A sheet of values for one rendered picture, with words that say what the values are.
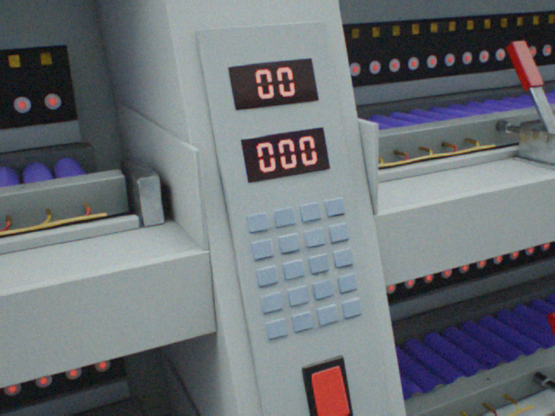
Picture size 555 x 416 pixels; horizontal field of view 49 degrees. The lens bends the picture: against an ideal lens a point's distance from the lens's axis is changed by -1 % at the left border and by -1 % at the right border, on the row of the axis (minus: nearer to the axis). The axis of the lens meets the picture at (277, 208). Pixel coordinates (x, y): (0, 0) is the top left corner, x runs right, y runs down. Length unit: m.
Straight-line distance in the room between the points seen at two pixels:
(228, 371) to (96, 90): 0.27
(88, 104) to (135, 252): 0.21
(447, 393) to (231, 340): 0.21
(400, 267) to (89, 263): 0.17
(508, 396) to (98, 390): 0.30
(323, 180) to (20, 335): 0.16
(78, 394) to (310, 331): 0.21
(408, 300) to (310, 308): 0.25
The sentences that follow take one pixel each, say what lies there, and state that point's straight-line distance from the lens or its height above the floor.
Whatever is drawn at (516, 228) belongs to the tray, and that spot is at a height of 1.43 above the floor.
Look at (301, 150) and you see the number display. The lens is 0.31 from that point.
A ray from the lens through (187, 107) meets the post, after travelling 0.30.
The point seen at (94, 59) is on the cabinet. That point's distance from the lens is 0.51.
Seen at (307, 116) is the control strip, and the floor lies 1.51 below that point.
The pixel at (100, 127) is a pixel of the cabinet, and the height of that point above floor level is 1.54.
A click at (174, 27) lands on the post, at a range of 0.31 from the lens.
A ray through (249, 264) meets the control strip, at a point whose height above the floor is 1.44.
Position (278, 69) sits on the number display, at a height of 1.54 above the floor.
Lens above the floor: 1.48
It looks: 3 degrees down
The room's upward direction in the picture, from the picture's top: 10 degrees counter-clockwise
